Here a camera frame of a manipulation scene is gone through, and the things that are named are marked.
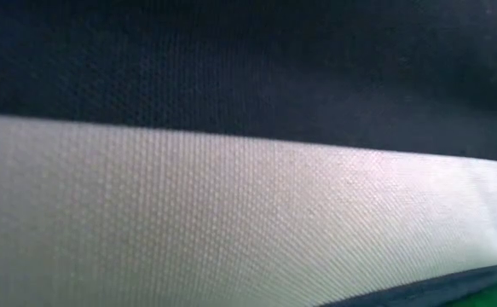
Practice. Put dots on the navy and white fabric bin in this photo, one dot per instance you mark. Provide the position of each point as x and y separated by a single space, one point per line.
248 192

